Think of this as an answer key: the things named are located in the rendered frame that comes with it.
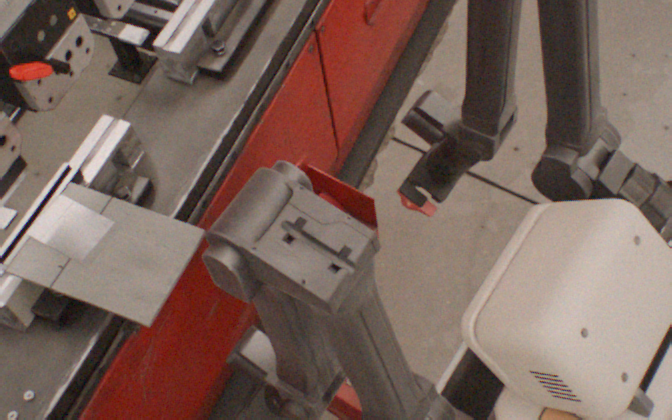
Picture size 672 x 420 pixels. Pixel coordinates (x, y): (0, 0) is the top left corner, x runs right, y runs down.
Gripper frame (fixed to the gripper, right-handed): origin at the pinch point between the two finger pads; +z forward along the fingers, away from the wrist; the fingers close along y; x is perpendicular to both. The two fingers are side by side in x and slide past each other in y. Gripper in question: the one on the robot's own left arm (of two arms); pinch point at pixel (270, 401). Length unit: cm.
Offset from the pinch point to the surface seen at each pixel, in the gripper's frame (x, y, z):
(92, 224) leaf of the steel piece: -38.3, -9.2, 18.8
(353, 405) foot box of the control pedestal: 28, -28, 84
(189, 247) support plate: -23.5, -13.8, 11.5
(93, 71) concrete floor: -89, -82, 157
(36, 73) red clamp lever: -54, -16, -6
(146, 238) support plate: -29.9, -11.6, 14.8
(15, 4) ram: -62, -21, -9
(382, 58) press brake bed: -18, -107, 82
